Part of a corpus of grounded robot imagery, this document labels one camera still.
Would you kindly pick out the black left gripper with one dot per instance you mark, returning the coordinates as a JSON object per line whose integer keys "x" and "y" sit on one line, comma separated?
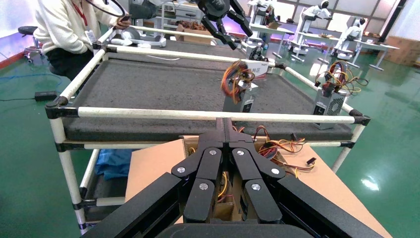
{"x": 215, "y": 8}

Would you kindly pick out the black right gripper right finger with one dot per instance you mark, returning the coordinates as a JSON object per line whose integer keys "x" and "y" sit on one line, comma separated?
{"x": 259, "y": 200}

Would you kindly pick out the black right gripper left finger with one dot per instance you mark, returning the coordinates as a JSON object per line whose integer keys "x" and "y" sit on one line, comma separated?
{"x": 200, "y": 200}

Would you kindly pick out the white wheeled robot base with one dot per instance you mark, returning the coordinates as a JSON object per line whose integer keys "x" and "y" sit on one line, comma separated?
{"x": 144, "y": 41}

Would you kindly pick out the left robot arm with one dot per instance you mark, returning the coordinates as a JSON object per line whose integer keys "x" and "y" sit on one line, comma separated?
{"x": 141, "y": 10}

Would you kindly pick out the brown cardboard divider box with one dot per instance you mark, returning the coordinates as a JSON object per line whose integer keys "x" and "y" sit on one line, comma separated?
{"x": 154, "y": 164}

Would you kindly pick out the bystander hand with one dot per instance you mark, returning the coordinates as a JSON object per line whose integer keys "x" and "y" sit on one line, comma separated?
{"x": 123, "y": 23}

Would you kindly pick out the white humanoid robot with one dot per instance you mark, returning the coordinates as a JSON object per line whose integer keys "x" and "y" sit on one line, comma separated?
{"x": 352, "y": 33}
{"x": 262, "y": 10}
{"x": 315, "y": 13}

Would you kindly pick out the white printed sign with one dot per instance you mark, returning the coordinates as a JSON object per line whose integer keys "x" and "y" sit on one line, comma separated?
{"x": 261, "y": 69}

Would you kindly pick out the blue cloth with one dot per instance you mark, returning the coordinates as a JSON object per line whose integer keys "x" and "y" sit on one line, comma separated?
{"x": 113, "y": 164}

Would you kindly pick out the white id badge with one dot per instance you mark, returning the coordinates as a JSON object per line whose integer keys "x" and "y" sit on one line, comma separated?
{"x": 91, "y": 36}

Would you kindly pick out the long white workshop table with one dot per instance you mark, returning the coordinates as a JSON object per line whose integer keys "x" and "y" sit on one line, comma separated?
{"x": 377, "y": 46}

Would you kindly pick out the black pillar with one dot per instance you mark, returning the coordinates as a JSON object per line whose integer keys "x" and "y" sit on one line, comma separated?
{"x": 393, "y": 14}

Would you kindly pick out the person in white sweater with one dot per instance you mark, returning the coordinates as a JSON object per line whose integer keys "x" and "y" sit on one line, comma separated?
{"x": 62, "y": 23}

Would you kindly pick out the stacked cardboard cartons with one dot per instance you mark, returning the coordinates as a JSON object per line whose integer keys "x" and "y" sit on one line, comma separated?
{"x": 403, "y": 49}

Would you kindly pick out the black power adapter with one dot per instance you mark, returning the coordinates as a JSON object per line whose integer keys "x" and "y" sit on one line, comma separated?
{"x": 46, "y": 96}

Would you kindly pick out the black stool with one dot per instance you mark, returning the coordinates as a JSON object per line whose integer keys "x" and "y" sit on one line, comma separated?
{"x": 28, "y": 31}

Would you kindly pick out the white pipe frame cart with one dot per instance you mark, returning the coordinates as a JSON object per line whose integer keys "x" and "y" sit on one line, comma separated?
{"x": 147, "y": 113}

